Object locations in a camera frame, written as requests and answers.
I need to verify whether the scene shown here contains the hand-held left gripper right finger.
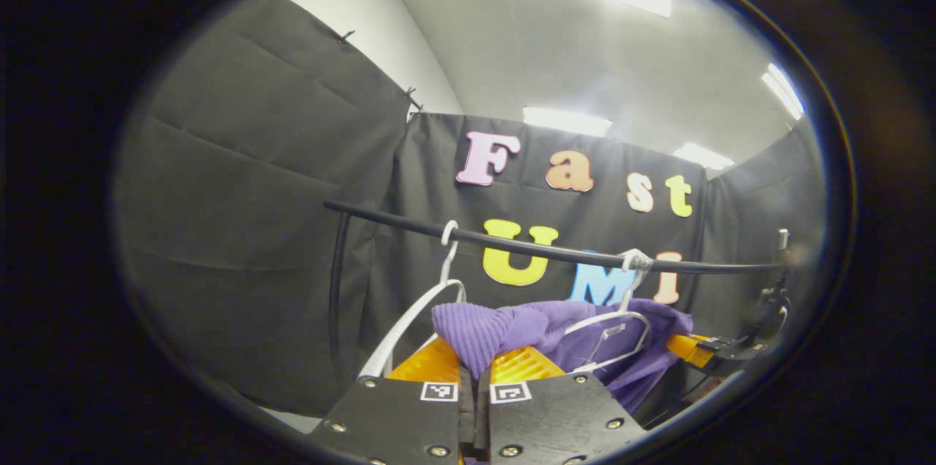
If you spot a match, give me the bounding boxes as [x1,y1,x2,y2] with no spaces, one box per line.
[475,345,649,465]

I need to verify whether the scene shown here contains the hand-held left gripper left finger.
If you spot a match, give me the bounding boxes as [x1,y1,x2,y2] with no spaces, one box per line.
[307,336,478,465]

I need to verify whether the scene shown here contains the purple corduroy jacket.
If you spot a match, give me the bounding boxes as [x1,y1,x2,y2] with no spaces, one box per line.
[431,298,694,415]

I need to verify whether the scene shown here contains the white plastic hanger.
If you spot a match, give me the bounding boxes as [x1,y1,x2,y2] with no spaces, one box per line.
[357,220,469,379]
[563,249,655,376]

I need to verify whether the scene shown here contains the black clothes rack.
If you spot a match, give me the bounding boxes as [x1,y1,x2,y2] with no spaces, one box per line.
[324,200,783,385]

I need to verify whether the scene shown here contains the black backdrop cloth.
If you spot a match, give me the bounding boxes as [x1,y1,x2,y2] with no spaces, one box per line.
[113,0,827,418]

